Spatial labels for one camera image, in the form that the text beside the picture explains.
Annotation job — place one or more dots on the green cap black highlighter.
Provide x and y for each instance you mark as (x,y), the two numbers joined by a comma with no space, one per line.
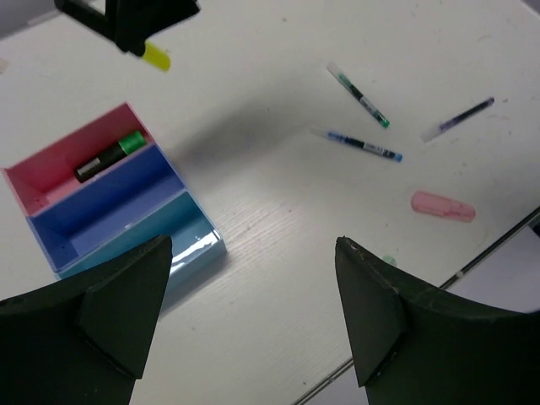
(110,155)

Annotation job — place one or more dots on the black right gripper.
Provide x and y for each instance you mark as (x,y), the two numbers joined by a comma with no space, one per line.
(133,22)

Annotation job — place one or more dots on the purple ink pen refill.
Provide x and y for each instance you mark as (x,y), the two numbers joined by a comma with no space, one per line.
(442,127)

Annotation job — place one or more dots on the pink blue tiered organizer box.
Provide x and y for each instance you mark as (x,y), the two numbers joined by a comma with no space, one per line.
(81,225)

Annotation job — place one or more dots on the blue ink pen refill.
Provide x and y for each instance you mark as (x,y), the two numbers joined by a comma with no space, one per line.
(358,144)

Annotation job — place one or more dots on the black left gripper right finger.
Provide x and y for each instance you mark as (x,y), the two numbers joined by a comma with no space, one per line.
(414,343)

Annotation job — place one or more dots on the yellow cap black highlighter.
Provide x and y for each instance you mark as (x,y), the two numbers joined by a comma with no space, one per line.
(156,57)

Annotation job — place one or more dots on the green ink pen refill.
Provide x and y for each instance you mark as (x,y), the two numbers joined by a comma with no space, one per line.
(343,79)

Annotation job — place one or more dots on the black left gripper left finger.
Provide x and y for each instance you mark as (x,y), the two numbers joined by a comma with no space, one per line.
(85,339)

